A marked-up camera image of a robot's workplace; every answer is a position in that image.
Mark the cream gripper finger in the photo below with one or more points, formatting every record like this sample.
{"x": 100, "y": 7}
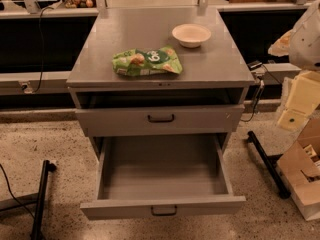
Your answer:
{"x": 281, "y": 46}

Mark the green rice chip bag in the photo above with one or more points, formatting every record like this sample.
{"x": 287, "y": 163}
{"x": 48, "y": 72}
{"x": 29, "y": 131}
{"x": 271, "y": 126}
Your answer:
{"x": 136, "y": 62}

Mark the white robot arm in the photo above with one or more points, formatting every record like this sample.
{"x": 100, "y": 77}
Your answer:
{"x": 302, "y": 43}

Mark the grey drawer cabinet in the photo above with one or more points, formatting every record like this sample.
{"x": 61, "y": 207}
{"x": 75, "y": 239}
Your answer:
{"x": 213, "y": 74}

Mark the open grey drawer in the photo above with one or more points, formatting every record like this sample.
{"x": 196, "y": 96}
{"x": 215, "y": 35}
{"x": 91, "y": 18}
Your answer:
{"x": 161, "y": 176}

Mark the closed grey upper drawer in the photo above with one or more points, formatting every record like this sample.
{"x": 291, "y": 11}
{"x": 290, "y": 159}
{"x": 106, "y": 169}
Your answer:
{"x": 159, "y": 120}

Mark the white paper bowl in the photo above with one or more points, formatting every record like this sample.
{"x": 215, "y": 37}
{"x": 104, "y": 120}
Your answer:
{"x": 191, "y": 35}

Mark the open cardboard box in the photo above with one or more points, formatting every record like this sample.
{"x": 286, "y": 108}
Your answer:
{"x": 301, "y": 174}

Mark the black floor stand leg left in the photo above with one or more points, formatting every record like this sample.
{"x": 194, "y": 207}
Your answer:
{"x": 32, "y": 203}

